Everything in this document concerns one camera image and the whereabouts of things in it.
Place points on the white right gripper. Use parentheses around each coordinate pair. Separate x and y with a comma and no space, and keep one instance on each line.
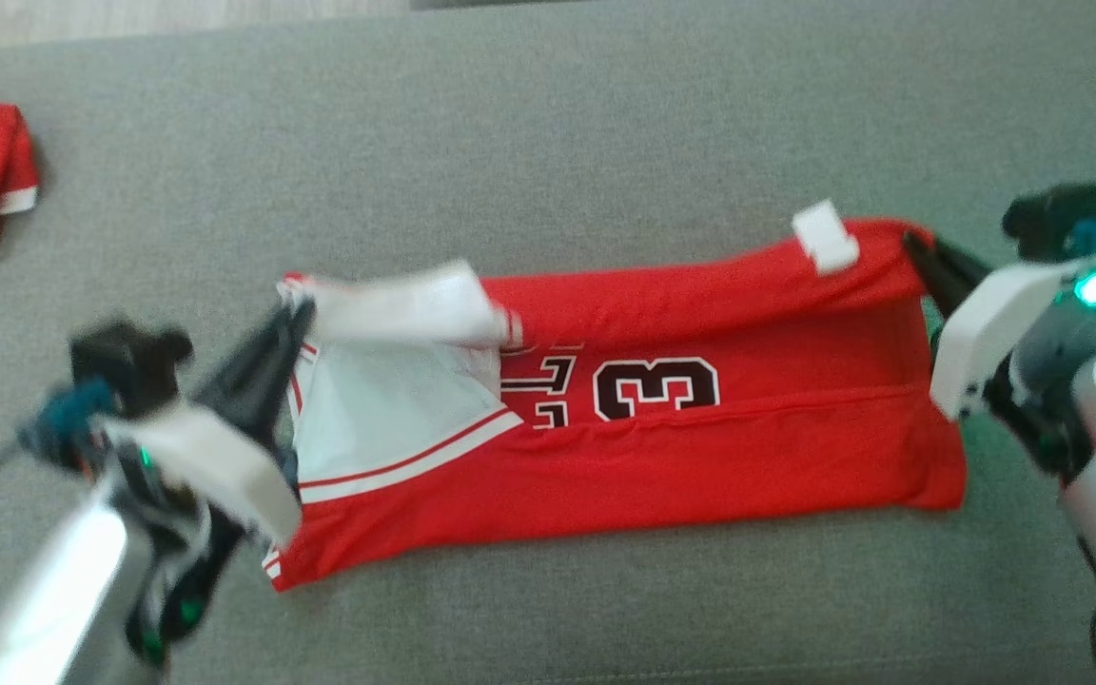
(986,333)

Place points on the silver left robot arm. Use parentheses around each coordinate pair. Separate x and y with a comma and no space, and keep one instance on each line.
(53,590)

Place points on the blue left camera connector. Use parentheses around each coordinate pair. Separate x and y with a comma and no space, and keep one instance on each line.
(68,419)

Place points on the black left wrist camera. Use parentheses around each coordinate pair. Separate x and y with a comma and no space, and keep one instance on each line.
(129,357)

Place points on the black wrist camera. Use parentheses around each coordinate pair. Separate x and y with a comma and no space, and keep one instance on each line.
(129,357)
(1057,214)

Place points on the large grey sofa seat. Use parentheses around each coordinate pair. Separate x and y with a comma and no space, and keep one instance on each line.
(557,124)

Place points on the red basketball shorts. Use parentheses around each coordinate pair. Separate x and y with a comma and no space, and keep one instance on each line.
(700,447)

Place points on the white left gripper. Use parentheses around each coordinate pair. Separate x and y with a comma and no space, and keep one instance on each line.
(215,466)

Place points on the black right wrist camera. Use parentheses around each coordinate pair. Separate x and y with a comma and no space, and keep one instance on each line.
(1057,214)

